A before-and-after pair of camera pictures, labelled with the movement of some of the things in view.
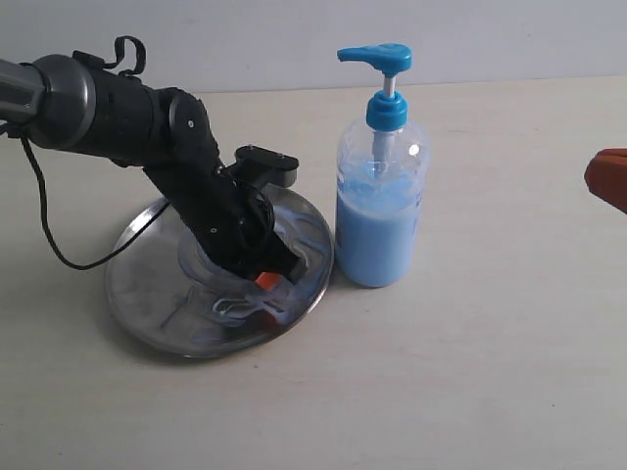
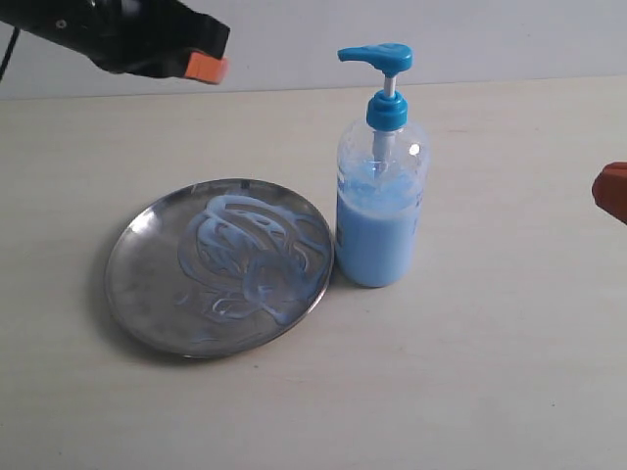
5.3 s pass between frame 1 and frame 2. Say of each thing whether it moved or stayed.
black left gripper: moved
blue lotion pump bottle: stayed
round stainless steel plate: stayed
